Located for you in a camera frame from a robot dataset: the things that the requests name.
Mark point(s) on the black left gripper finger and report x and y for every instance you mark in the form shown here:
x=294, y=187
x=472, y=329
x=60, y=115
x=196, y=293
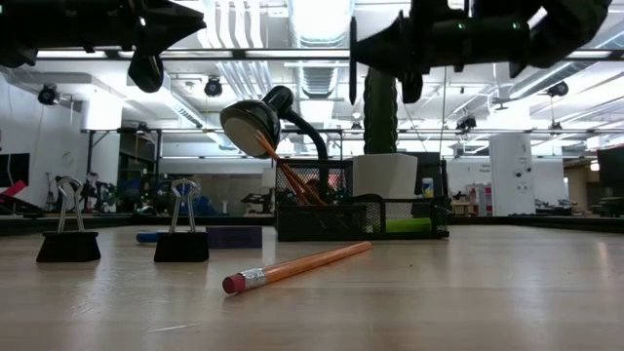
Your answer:
x=170, y=24

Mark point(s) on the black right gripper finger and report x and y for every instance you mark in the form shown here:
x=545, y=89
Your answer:
x=353, y=73
x=400, y=46

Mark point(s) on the orange pencil pink eraser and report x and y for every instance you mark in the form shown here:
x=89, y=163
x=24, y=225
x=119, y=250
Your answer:
x=292, y=267
x=273, y=152
x=312, y=190

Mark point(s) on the green sticky note pad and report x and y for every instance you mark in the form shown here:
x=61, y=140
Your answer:
x=409, y=225

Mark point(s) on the purple eraser block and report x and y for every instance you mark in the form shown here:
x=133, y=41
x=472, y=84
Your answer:
x=234, y=238

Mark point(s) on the black binder clip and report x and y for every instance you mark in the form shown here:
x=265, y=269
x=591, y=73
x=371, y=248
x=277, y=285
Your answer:
x=68, y=247
x=181, y=248

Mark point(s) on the background black robot arm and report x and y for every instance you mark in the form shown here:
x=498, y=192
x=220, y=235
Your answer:
x=97, y=192

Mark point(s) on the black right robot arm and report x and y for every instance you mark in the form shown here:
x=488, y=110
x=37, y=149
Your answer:
x=560, y=29

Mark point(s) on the black mesh desk organizer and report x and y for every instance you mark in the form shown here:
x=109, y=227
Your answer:
x=322, y=226

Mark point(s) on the white hexagonal plant pot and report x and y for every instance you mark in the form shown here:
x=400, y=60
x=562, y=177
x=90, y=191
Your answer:
x=385, y=175

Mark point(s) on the black gooseneck desk lamp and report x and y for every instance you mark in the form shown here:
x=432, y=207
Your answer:
x=251, y=129

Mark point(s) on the black shelving rack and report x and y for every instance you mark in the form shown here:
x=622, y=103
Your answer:
x=139, y=146

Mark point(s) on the yellow blue canister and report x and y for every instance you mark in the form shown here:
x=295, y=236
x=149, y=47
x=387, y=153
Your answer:
x=427, y=187

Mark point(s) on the white pillar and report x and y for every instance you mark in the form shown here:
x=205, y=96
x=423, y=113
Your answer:
x=512, y=195

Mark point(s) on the red slanted panel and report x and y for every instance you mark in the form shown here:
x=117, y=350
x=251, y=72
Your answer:
x=14, y=188

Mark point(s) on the black ceiling camera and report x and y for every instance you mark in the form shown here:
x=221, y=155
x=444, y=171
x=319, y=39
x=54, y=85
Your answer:
x=213, y=88
x=558, y=89
x=465, y=124
x=47, y=95

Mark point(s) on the thin black rail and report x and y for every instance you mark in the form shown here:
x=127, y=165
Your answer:
x=127, y=130

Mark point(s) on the dark wall monitor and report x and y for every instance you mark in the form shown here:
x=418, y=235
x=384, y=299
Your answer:
x=14, y=170

